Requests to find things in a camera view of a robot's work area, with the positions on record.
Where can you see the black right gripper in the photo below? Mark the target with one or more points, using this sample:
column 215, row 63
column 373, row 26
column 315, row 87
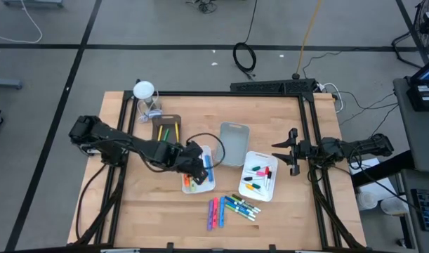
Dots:
column 315, row 152

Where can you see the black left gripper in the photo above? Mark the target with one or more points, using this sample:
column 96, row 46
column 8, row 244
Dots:
column 191, row 158

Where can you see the blue highlighter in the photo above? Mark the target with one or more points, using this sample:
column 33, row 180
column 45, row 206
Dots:
column 208, row 168
column 221, row 212

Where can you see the orange highlighter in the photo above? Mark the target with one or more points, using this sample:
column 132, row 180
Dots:
column 186, row 181

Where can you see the black mini marker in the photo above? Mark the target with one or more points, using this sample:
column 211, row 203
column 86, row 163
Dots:
column 248, row 178
column 269, row 174

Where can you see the red mini marker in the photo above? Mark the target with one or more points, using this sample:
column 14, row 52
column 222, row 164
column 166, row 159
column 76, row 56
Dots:
column 266, row 172

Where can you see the thin green highlighter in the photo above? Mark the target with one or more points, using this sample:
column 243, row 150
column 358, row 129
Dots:
column 166, row 134

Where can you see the pink mini marker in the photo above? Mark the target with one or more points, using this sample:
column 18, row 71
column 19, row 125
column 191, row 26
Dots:
column 260, row 173

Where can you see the green mini marker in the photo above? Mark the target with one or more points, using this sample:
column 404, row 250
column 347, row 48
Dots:
column 256, row 185
column 257, row 168

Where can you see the white plastic bin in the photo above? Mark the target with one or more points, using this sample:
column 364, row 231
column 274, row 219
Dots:
column 261, row 196
column 207, row 188

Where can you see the orange mini marker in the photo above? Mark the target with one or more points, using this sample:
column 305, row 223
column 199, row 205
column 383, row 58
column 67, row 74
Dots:
column 250, row 187

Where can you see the blue dry-erase marker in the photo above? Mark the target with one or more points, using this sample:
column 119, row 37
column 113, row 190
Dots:
column 240, row 208
column 231, row 201

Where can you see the pink highlighter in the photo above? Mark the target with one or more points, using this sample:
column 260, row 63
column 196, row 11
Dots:
column 215, row 212

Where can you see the purple highlighter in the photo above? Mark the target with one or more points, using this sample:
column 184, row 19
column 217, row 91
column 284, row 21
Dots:
column 210, row 215

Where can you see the light green dry-erase marker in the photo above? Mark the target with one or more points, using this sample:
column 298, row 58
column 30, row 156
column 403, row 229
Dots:
column 238, row 212

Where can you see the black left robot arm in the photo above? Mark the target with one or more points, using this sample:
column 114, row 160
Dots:
column 109, row 135

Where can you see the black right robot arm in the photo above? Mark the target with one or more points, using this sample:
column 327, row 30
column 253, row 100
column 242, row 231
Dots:
column 368, row 145

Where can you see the brown translucent plastic bin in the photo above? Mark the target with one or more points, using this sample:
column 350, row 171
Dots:
column 155, row 133

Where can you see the grey plastic bin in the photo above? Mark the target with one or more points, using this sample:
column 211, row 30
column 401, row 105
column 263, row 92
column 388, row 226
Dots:
column 235, row 144

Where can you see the white-lidded clear container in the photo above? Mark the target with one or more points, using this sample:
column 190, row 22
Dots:
column 144, row 90

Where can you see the clear plastic cup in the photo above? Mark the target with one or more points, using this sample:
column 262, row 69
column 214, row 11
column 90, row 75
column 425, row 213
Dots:
column 367, row 201
column 393, row 206

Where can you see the white paper sheet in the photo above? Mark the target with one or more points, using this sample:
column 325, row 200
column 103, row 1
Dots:
column 375, row 189

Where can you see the black desk beam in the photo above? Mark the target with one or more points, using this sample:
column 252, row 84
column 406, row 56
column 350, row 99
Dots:
column 382, row 170

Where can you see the grey desk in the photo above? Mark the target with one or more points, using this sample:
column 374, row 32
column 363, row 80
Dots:
column 417, row 140
column 407, row 182

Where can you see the black device box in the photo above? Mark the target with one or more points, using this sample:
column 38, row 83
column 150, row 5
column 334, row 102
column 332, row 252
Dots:
column 421, row 96

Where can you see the black keyboard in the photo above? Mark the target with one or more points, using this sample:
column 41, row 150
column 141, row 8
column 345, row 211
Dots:
column 428, row 211

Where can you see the black floor fan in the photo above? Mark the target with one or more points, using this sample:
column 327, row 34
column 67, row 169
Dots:
column 428, row 17

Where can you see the grey metal bar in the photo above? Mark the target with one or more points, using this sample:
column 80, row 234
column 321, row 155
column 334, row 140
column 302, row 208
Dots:
column 5, row 83

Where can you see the grey cart base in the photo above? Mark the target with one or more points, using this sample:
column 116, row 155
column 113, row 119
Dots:
column 33, row 3

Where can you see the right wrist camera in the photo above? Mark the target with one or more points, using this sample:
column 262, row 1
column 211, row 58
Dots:
column 305, row 150

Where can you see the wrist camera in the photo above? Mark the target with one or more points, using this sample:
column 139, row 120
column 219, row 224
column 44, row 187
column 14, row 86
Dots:
column 305, row 150
column 201, row 178

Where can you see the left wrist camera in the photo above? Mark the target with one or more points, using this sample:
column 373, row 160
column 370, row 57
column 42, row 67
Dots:
column 201, row 178

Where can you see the black aluminium table frame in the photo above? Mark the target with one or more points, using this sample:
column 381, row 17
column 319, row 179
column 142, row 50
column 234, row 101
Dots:
column 235, row 93

